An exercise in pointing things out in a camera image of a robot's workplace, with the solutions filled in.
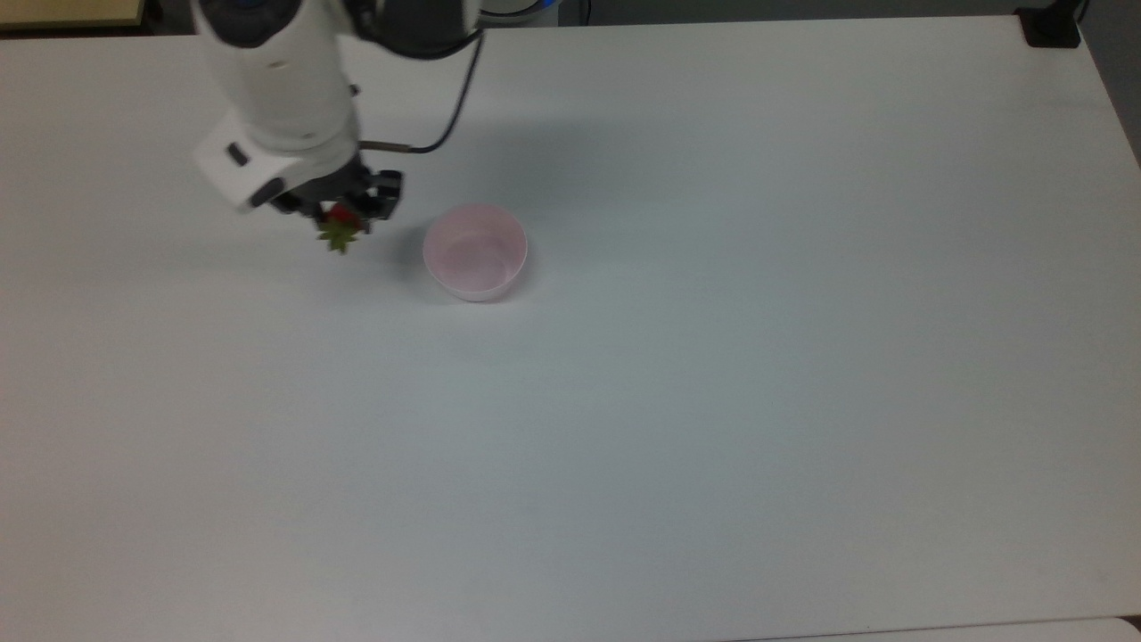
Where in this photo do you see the black table clamp mount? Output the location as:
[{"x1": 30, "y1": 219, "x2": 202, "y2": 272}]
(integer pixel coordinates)
[{"x1": 1016, "y1": 0, "x2": 1090, "y2": 50}]

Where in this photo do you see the Franka gripper body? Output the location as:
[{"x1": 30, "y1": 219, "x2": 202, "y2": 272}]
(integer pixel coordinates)
[{"x1": 192, "y1": 111, "x2": 375, "y2": 217}]

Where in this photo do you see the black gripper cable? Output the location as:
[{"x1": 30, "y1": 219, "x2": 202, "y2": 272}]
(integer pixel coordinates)
[{"x1": 358, "y1": 31, "x2": 487, "y2": 155}]

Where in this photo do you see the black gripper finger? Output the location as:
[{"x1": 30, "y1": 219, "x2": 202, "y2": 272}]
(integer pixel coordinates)
[
  {"x1": 267, "y1": 185, "x2": 324, "y2": 220},
  {"x1": 360, "y1": 168, "x2": 405, "y2": 224}
]

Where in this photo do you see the wooden board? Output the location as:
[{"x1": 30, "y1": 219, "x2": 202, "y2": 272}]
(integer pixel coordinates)
[{"x1": 0, "y1": 0, "x2": 148, "y2": 29}]

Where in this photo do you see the pink plastic bowl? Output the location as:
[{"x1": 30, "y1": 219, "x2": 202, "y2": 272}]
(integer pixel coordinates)
[{"x1": 422, "y1": 202, "x2": 529, "y2": 303}]

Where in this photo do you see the red strawberry with green leaves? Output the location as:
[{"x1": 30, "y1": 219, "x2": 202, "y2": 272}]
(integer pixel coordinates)
[{"x1": 316, "y1": 203, "x2": 366, "y2": 256}]

